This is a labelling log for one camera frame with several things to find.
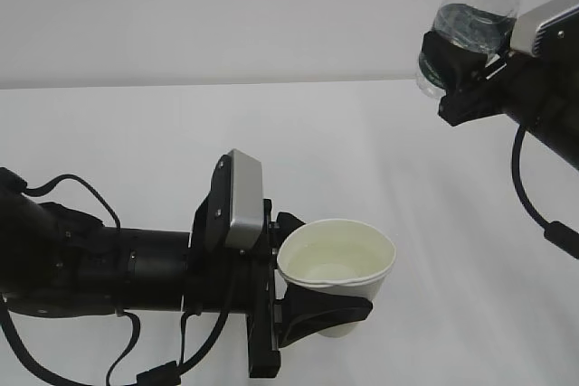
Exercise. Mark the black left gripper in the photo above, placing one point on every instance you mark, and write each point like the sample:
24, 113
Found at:
232, 282

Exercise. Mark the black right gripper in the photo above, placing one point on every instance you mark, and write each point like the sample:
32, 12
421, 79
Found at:
539, 93

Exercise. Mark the white paper cup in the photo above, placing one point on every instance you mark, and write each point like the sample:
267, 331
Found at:
337, 257

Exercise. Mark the clear water bottle green label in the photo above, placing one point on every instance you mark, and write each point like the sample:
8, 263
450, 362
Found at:
475, 24

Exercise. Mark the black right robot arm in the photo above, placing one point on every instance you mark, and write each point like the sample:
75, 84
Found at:
561, 142

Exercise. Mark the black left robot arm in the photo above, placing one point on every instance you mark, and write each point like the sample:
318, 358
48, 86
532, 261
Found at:
61, 263

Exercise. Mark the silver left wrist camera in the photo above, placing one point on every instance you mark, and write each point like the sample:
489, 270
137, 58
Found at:
235, 202

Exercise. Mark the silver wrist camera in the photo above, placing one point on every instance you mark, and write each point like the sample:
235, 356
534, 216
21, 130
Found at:
235, 202
538, 29

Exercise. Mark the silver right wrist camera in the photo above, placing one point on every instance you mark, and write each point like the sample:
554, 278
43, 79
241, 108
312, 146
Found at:
538, 29

